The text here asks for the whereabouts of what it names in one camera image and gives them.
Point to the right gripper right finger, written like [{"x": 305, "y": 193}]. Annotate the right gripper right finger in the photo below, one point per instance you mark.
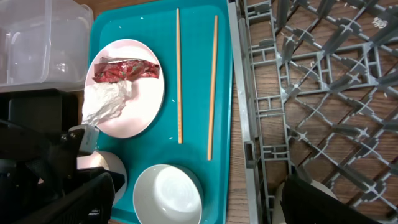
[{"x": 303, "y": 203}]

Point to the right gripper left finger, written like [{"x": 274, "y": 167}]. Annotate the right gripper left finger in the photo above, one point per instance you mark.
[{"x": 90, "y": 203}]

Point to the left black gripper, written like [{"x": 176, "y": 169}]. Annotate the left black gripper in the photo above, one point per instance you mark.
[{"x": 39, "y": 168}]

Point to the white plastic cup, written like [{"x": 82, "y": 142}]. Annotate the white plastic cup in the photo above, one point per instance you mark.
[{"x": 278, "y": 216}]

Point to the small pink bowl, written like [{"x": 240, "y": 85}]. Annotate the small pink bowl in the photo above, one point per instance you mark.
[{"x": 108, "y": 161}]

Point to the white paper napkin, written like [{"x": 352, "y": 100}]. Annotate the white paper napkin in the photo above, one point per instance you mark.
[{"x": 105, "y": 101}]

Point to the red foil snack wrapper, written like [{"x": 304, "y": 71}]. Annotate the red foil snack wrapper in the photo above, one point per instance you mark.
[{"x": 113, "y": 70}]

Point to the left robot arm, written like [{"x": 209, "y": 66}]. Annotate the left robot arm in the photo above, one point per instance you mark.
[{"x": 41, "y": 181}]

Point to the grey plastic dishwasher rack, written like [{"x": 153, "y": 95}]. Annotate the grey plastic dishwasher rack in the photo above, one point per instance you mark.
[{"x": 316, "y": 84}]

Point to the black plastic tray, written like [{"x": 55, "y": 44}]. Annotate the black plastic tray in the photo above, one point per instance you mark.
[{"x": 45, "y": 111}]

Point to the grey round bowl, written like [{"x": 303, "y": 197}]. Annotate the grey round bowl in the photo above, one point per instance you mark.
[{"x": 167, "y": 194}]

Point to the large white round plate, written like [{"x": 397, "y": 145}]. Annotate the large white round plate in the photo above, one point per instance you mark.
[{"x": 147, "y": 93}]

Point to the clear plastic bin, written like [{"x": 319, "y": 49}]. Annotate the clear plastic bin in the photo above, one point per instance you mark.
[{"x": 44, "y": 44}]

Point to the right wooden chopstick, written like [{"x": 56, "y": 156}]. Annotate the right wooden chopstick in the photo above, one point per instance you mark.
[{"x": 212, "y": 90}]

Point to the wooden chopstick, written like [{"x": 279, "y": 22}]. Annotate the wooden chopstick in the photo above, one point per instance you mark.
[
  {"x": 179, "y": 78},
  {"x": 212, "y": 90}
]

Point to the teal plastic serving tray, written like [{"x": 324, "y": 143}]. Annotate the teal plastic serving tray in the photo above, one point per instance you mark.
[{"x": 154, "y": 24}]

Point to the left wooden chopstick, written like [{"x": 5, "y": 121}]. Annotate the left wooden chopstick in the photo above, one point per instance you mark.
[{"x": 179, "y": 78}]

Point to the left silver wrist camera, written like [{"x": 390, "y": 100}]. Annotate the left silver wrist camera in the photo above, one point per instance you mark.
[{"x": 86, "y": 136}]

